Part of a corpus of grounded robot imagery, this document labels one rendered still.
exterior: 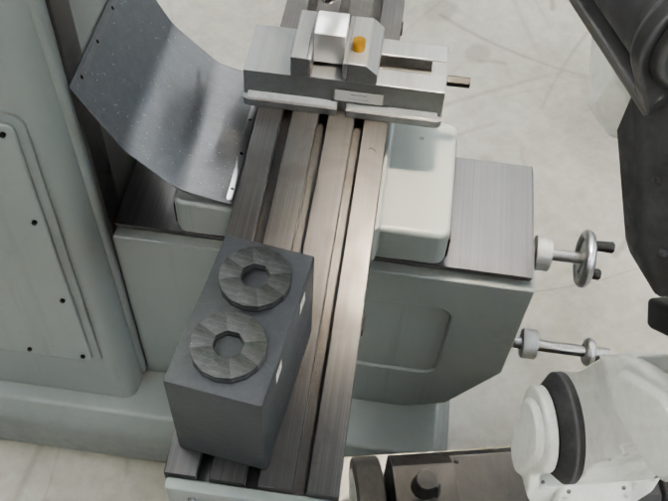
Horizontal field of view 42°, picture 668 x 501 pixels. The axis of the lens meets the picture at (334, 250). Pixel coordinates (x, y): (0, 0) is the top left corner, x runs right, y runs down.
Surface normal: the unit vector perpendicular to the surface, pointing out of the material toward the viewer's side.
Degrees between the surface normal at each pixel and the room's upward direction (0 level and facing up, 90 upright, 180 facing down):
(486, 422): 0
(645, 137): 71
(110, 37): 63
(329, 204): 0
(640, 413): 90
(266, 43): 0
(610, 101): 106
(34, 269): 89
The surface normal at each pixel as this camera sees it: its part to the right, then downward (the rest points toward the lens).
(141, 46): 0.90, -0.16
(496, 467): 0.04, -0.59
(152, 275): -0.13, 0.80
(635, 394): -1.00, 0.04
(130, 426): -0.11, 0.51
